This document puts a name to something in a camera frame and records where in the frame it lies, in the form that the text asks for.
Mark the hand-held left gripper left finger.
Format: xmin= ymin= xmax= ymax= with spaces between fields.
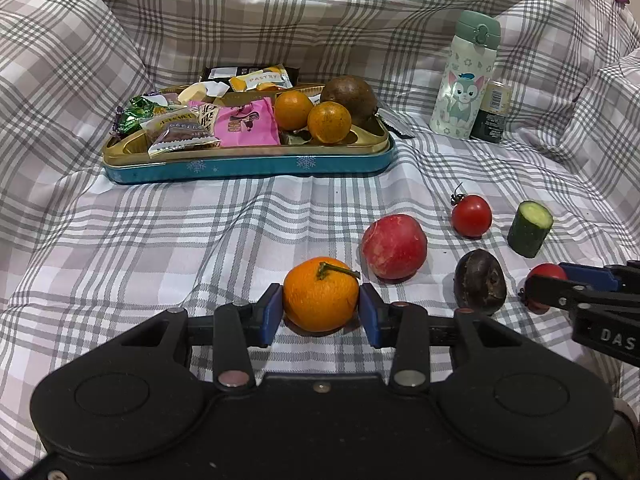
xmin=117 ymin=282 xmax=283 ymax=391

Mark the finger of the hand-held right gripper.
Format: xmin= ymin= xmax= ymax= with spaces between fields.
xmin=524 ymin=276 xmax=640 ymax=314
xmin=558 ymin=260 xmax=640 ymax=292

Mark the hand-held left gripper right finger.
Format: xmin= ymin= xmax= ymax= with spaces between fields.
xmin=359 ymin=282 xmax=526 ymax=395

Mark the orange with stem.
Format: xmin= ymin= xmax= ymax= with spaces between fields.
xmin=282 ymin=256 xmax=362 ymax=333

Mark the cucumber piece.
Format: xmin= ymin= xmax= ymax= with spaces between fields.
xmin=507 ymin=200 xmax=554 ymax=259

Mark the dark purple passion fruit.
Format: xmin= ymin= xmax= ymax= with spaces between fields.
xmin=453 ymin=248 xmax=508 ymax=316

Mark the red apple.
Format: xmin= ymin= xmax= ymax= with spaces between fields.
xmin=361 ymin=213 xmax=429 ymax=281

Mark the cherry tomato with stem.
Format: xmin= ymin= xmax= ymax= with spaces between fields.
xmin=450 ymin=185 xmax=493 ymax=239

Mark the teal tin tray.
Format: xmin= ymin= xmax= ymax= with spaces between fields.
xmin=102 ymin=80 xmax=396 ymax=184

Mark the grey plaid cloth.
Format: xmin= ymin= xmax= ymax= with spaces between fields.
xmin=0 ymin=0 xmax=640 ymax=461

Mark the black wrapper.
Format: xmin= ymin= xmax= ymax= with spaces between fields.
xmin=375 ymin=107 xmax=416 ymax=138

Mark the pink snack packet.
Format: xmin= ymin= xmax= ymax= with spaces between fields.
xmin=187 ymin=97 xmax=281 ymax=148

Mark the brown windowed snack packet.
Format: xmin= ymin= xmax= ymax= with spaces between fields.
xmin=147 ymin=112 xmax=221 ymax=158

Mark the brown passion fruit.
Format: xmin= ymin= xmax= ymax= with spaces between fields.
xmin=320 ymin=75 xmax=378 ymax=128

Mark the white wrapped candy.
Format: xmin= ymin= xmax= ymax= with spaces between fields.
xmin=177 ymin=82 xmax=228 ymax=106

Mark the cartoon cat water bottle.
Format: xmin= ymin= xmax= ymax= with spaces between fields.
xmin=430 ymin=10 xmax=502 ymax=140

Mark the yellow pastry packet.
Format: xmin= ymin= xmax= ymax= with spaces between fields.
xmin=229 ymin=64 xmax=293 ymax=92

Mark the green candy packet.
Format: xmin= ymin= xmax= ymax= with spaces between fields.
xmin=116 ymin=95 xmax=171 ymax=136

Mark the dark flat box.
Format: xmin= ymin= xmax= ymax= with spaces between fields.
xmin=201 ymin=66 xmax=301 ymax=86

